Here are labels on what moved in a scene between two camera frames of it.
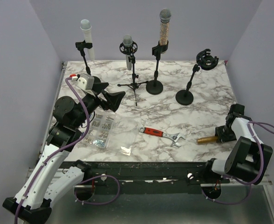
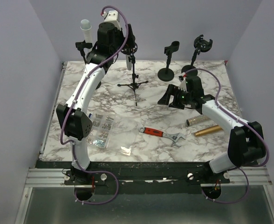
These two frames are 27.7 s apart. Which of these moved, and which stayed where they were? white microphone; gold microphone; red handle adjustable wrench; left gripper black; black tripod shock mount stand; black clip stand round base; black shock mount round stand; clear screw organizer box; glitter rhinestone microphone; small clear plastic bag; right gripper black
Moved: left gripper black; gold microphone; glitter rhinestone microphone; right gripper black; black shock mount round stand
Stayed: white microphone; red handle adjustable wrench; black clip stand round base; black tripod shock mount stand; clear screw organizer box; small clear plastic bag
